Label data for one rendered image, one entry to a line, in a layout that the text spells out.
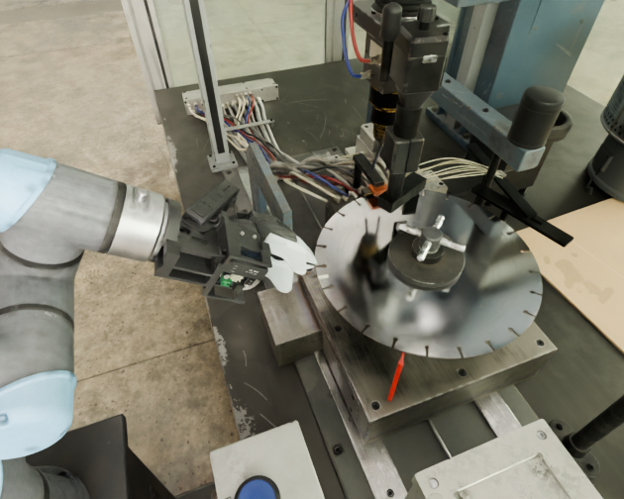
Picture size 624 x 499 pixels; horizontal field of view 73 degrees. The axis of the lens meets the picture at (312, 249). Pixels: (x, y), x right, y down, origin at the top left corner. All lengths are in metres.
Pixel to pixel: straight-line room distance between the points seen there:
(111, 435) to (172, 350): 0.97
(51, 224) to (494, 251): 0.58
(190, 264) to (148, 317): 1.38
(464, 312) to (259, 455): 0.32
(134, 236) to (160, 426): 1.20
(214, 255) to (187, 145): 0.85
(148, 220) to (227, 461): 0.29
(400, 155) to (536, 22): 0.72
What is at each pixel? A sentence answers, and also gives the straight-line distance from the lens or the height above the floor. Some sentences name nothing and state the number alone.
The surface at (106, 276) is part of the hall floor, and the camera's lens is 2.05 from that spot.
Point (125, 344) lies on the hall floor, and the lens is 1.80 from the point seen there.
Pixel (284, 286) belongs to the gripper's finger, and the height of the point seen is 1.00.
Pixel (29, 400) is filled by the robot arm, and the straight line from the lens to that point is 0.40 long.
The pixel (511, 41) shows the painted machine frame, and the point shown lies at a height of 1.03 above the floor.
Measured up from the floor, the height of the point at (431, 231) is 1.00.
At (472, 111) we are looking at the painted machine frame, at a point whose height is 1.04.
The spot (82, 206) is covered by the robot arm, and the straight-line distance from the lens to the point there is 0.44.
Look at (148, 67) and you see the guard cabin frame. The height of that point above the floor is 0.82.
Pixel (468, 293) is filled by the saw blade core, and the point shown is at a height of 0.95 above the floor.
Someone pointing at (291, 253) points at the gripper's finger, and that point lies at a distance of 0.52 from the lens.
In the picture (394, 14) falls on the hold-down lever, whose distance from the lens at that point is 0.49.
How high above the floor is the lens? 1.42
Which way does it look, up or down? 47 degrees down
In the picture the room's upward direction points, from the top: straight up
